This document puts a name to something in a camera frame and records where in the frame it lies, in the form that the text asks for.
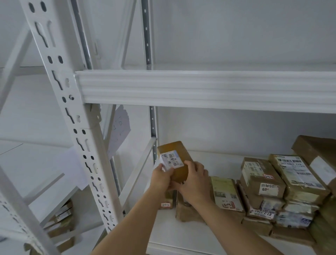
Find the stack of large brown parcels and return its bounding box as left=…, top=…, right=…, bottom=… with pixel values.
left=291, top=135, right=336, bottom=255

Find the person's right hand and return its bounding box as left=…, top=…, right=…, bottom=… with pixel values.
left=172, top=160, right=212, bottom=208

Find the person's left hand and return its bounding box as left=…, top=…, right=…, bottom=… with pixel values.
left=150, top=160, right=175, bottom=196

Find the taped cardboard box end label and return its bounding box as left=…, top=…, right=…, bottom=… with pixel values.
left=240, top=157, right=287, bottom=199

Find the person's left forearm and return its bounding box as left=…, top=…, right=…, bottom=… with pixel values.
left=90, top=190, right=173, bottom=255

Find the cardboard box red outlined sticker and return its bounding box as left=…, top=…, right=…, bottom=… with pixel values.
left=211, top=176, right=246, bottom=215

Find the person's right forearm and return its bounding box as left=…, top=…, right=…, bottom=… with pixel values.
left=193, top=198, right=284, bottom=255

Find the pile of brown parcels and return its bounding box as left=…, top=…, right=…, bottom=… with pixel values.
left=241, top=199, right=321, bottom=247

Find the white metal shelving rack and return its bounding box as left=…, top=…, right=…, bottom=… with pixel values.
left=0, top=0, right=336, bottom=255
left=0, top=23, right=87, bottom=255

